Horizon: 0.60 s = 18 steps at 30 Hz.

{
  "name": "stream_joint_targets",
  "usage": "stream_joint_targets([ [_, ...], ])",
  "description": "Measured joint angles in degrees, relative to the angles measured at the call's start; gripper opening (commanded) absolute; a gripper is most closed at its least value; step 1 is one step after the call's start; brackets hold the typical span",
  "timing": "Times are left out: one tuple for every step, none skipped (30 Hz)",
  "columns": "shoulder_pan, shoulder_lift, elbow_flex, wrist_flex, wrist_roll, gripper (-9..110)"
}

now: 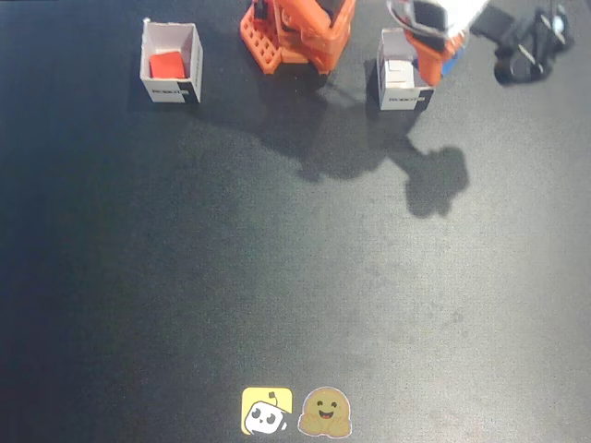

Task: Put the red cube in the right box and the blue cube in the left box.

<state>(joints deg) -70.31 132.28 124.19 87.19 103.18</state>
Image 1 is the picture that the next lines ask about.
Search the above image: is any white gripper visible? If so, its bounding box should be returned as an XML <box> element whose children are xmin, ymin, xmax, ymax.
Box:
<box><xmin>384</xmin><ymin>0</ymin><xmax>490</xmax><ymax>89</ymax></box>

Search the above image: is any dark grey felt mat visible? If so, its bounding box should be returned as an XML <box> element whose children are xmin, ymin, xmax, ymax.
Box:
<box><xmin>0</xmin><ymin>0</ymin><xmax>591</xmax><ymax>443</ymax></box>

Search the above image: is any red cube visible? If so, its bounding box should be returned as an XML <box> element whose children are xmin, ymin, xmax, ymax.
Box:
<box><xmin>148</xmin><ymin>50</ymin><xmax>187</xmax><ymax>79</ymax></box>

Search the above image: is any yellow robot face sticker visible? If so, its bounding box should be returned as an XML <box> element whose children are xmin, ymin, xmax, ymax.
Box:
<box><xmin>240</xmin><ymin>386</ymin><xmax>295</xmax><ymax>436</ymax></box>

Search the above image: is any blue cube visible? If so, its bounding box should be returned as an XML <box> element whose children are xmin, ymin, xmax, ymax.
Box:
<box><xmin>440</xmin><ymin>45</ymin><xmax>464</xmax><ymax>78</ymax></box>

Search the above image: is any hugging face emoji sticker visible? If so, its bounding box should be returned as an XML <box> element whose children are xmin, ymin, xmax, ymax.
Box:
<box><xmin>296</xmin><ymin>386</ymin><xmax>355</xmax><ymax>437</ymax></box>

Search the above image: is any white cardboard box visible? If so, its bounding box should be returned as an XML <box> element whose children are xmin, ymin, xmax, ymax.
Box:
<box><xmin>374</xmin><ymin>27</ymin><xmax>438</xmax><ymax>112</ymax></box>
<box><xmin>139</xmin><ymin>18</ymin><xmax>204</xmax><ymax>105</ymax></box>

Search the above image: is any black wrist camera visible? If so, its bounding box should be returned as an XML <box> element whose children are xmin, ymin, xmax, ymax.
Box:
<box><xmin>470</xmin><ymin>4</ymin><xmax>576</xmax><ymax>87</ymax></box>

